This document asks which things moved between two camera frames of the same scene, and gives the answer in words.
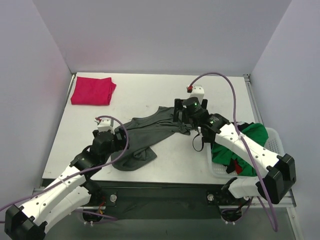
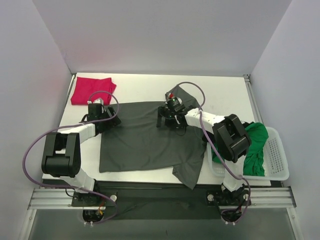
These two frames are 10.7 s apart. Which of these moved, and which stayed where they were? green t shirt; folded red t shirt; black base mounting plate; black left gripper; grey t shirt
Moved: black left gripper; grey t shirt
Stayed: folded red t shirt; green t shirt; black base mounting plate
